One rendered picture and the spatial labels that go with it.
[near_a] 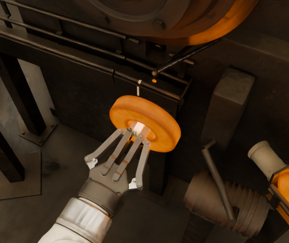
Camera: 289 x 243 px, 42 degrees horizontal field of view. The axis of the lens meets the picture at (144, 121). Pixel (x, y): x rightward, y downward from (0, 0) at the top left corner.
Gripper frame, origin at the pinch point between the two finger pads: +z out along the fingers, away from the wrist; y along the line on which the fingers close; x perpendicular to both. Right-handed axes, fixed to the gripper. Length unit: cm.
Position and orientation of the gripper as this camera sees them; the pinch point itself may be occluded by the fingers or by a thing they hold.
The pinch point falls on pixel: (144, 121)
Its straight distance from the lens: 78.0
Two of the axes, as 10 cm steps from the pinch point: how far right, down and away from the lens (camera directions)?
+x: -0.2, -4.8, -8.8
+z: 4.6, -7.8, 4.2
